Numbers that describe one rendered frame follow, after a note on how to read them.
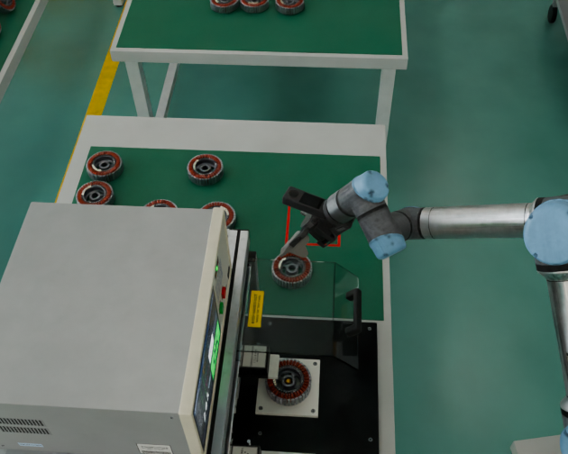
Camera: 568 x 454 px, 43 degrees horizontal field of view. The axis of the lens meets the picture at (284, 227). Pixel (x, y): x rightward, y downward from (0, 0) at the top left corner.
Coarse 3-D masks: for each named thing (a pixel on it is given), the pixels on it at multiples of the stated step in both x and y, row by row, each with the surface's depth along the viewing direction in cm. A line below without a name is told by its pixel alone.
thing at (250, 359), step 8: (248, 352) 166; (256, 352) 166; (248, 360) 164; (256, 360) 164; (264, 360) 164; (272, 360) 169; (248, 368) 163; (256, 368) 163; (264, 368) 163; (272, 368) 167; (240, 376) 166; (248, 376) 165; (256, 376) 165; (264, 376) 165; (272, 376) 166
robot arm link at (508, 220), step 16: (416, 208) 169; (432, 208) 167; (448, 208) 164; (464, 208) 161; (480, 208) 159; (496, 208) 157; (512, 208) 155; (528, 208) 152; (416, 224) 167; (432, 224) 164; (448, 224) 162; (464, 224) 160; (480, 224) 158; (496, 224) 156; (512, 224) 154
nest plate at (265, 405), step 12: (300, 360) 180; (312, 360) 180; (312, 372) 178; (264, 384) 176; (312, 384) 176; (264, 396) 174; (312, 396) 173; (264, 408) 172; (276, 408) 172; (288, 408) 172; (300, 408) 172; (312, 408) 172
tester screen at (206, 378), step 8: (208, 320) 128; (216, 320) 139; (208, 328) 129; (208, 336) 129; (208, 344) 130; (208, 352) 130; (208, 360) 130; (208, 368) 131; (200, 376) 122; (208, 376) 131; (200, 384) 122; (208, 384) 132; (200, 392) 123; (200, 400) 123; (208, 400) 132; (200, 408) 124; (200, 416) 124; (200, 424) 124; (200, 432) 125
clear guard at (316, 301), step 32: (256, 288) 159; (288, 288) 159; (320, 288) 159; (352, 288) 164; (288, 320) 154; (320, 320) 154; (352, 320) 159; (288, 352) 149; (320, 352) 149; (352, 352) 154
